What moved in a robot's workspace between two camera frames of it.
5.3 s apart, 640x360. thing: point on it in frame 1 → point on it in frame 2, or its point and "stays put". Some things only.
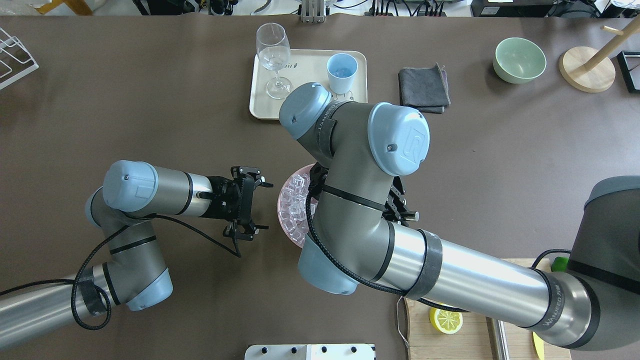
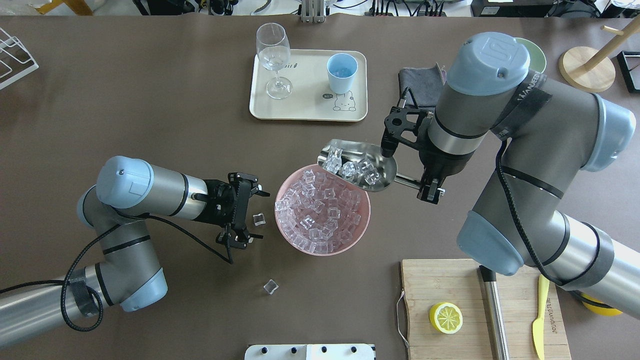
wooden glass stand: (592, 71) stays put
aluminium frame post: (312, 11) stays put
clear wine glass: (273, 50) stays put
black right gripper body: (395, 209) → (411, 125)
